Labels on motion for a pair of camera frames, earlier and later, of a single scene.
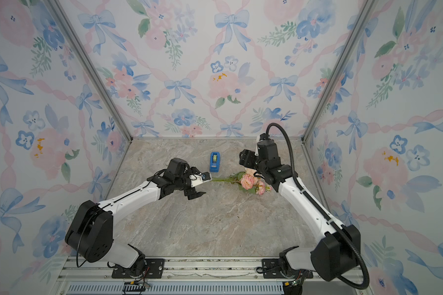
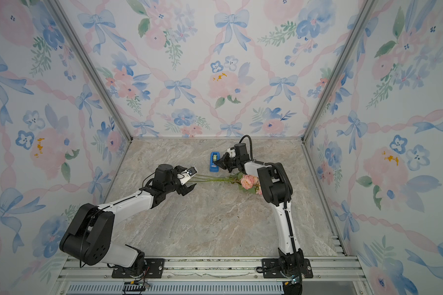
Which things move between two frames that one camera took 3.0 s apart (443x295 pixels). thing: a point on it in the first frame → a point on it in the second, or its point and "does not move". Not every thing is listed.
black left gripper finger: x=196 y=195 → x=184 y=190
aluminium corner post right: x=367 y=10 does not move
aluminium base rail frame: x=194 y=277 does not move
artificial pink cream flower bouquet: x=246 y=181 does not move
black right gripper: x=247 y=158 → x=224 y=162
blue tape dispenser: x=215 y=163 does not move
